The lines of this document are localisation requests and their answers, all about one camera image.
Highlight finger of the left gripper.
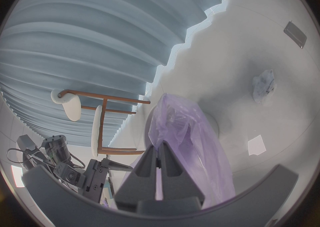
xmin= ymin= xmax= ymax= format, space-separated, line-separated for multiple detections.
xmin=101 ymin=158 xmax=134 ymax=172

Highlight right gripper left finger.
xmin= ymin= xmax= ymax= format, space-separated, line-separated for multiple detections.
xmin=114 ymin=144 xmax=160 ymax=202

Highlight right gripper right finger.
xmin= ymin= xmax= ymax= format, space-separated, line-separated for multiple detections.
xmin=159 ymin=140 xmax=206 ymax=203

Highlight purple plastic bag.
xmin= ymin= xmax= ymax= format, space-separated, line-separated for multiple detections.
xmin=104 ymin=93 xmax=237 ymax=210

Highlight clear printed wrapper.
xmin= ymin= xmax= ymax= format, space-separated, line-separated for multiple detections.
xmin=252 ymin=69 xmax=275 ymax=104

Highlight white trash bin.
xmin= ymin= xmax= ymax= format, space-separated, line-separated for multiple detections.
xmin=144 ymin=107 xmax=220 ymax=151

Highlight wooden chair with white cushions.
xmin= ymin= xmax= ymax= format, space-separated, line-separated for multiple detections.
xmin=51 ymin=89 xmax=151 ymax=157

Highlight pale blue curtain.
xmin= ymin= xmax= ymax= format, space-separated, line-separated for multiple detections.
xmin=0 ymin=0 xmax=259 ymax=147

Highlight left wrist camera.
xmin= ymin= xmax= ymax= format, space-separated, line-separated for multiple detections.
xmin=41 ymin=135 xmax=70 ymax=164

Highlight black cable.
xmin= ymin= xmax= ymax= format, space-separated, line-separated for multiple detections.
xmin=6 ymin=148 xmax=50 ymax=169

